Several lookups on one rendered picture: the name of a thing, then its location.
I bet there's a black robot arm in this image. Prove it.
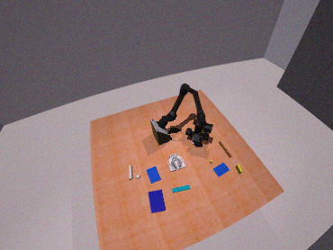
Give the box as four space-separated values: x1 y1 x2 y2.
157 84 213 143

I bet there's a teal flat plate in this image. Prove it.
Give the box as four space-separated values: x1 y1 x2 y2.
172 185 191 192

